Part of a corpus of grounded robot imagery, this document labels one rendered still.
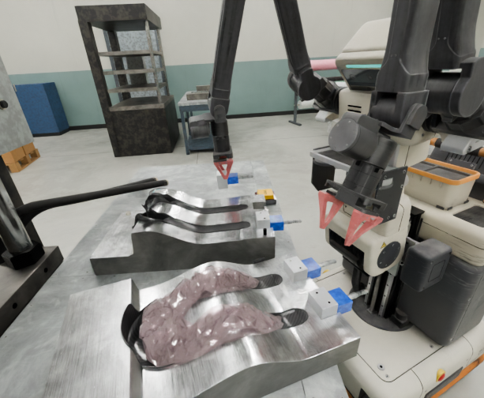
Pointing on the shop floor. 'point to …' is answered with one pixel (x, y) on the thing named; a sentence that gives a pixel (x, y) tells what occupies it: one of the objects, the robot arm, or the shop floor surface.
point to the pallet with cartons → (20, 157)
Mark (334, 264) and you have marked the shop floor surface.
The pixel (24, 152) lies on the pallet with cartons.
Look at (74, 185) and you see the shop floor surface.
